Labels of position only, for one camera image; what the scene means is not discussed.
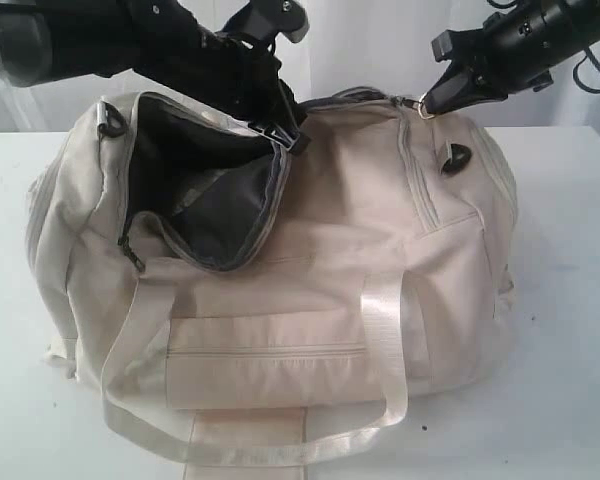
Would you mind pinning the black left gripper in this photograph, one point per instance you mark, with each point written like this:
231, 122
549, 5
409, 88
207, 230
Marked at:
218, 70

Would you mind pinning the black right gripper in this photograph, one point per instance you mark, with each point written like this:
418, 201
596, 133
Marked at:
507, 55

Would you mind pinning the brass key ring zipper pull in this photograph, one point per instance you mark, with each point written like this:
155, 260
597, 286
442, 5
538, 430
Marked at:
405, 103

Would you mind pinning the cream canvas duffel bag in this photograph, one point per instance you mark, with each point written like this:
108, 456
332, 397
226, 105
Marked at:
292, 304

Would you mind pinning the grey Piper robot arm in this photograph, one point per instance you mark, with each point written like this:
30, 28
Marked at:
573, 27

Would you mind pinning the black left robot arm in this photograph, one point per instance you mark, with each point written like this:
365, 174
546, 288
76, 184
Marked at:
48, 41

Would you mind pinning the metal zipper slider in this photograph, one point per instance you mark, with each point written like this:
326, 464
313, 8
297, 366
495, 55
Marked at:
127, 251

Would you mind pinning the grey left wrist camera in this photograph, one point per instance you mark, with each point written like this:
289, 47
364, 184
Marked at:
259, 22

